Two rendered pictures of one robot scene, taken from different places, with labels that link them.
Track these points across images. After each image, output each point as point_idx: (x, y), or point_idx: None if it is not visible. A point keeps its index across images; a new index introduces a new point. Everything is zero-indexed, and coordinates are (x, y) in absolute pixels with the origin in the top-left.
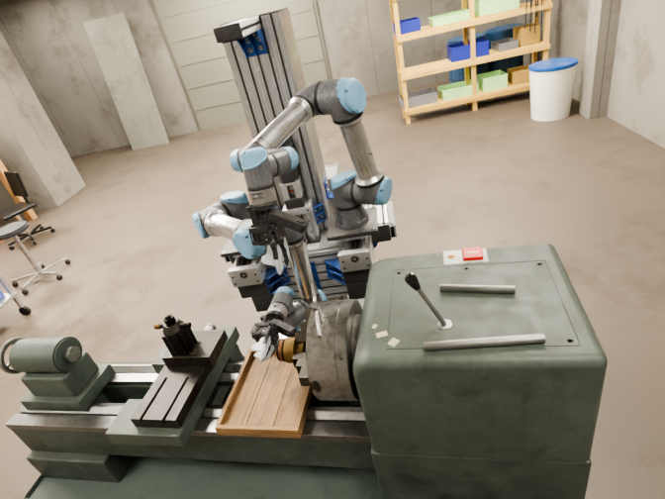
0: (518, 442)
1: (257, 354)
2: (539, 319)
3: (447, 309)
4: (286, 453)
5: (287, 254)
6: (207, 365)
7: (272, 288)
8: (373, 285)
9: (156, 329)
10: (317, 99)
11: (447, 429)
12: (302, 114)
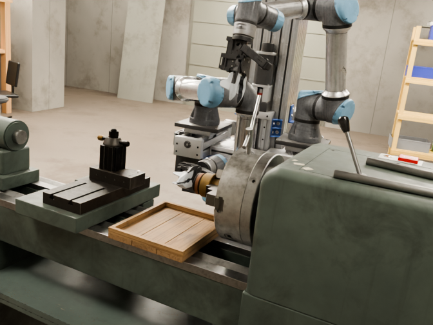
0: (393, 315)
1: (175, 182)
2: None
3: (367, 171)
4: (159, 284)
5: (242, 91)
6: (124, 187)
7: None
8: (305, 149)
9: (98, 138)
10: (316, 2)
11: (327, 276)
12: (299, 8)
